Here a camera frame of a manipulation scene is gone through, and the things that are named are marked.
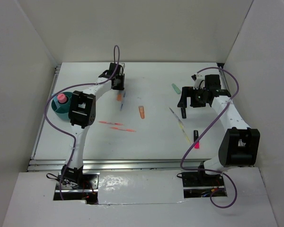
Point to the pink capped black highlighter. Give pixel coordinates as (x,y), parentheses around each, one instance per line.
(196,141)

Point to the blue capped black highlighter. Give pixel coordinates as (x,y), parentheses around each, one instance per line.
(183,112)

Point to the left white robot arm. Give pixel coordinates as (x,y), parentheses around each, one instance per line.
(82,114)

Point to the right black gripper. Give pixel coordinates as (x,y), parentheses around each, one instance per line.
(189,91)

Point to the blue white pen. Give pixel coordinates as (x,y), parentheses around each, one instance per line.
(122,100)

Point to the pink capped bottle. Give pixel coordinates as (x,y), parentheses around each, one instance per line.
(62,98)

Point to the orange clear cap highlighter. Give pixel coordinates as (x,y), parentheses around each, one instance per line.
(142,112)

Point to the white front panel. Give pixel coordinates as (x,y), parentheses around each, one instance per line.
(140,187)

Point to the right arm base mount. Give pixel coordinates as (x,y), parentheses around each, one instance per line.
(197,184)

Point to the yellow clear pen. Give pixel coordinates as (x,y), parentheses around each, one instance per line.
(180,125)

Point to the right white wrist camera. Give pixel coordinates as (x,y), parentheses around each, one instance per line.
(198,79)

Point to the aluminium front rail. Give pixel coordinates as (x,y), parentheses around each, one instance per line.
(110,165)

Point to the orange pen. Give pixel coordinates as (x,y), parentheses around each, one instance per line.
(110,123)
(123,129)

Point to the green highlighter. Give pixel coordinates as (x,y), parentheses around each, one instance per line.
(176,89)

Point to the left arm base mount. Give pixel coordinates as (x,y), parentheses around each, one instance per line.
(86,190)

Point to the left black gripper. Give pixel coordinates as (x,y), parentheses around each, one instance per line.
(121,87)

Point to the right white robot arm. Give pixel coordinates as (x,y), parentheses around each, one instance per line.
(212,84)

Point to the teal round organizer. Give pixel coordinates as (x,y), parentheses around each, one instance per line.
(62,110)

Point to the orange grey highlighter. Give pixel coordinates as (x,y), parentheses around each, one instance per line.
(119,96)

